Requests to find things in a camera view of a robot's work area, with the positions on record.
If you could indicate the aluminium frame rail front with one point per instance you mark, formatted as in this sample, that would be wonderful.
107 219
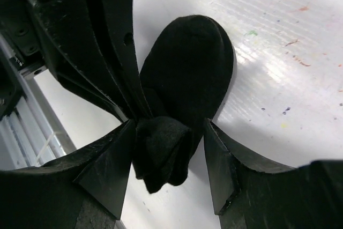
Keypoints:
31 134

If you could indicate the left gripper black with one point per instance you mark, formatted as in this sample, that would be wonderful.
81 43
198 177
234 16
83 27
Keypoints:
87 45

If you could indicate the black sock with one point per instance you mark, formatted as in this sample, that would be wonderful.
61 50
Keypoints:
185 78

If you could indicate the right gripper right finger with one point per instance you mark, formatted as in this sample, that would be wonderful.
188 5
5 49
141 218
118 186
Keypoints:
251 191

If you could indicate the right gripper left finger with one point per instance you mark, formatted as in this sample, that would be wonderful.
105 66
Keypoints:
84 189

